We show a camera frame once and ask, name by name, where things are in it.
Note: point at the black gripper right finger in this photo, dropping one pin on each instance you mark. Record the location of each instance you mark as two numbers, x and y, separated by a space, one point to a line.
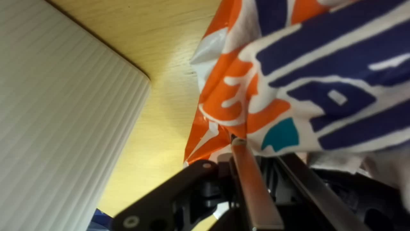
330 200

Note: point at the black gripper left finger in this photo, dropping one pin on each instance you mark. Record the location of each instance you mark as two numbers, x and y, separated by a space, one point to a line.
194 194

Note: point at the pink printed cloth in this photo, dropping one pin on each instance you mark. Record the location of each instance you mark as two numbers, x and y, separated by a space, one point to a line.
331 80

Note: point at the white orange plastic bag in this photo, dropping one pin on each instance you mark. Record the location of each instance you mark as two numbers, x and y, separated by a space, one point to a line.
223 77

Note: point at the blue box on floor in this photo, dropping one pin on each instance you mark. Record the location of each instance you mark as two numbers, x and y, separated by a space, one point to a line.
100 221

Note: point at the white plastic box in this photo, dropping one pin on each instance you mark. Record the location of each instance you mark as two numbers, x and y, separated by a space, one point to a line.
67 107

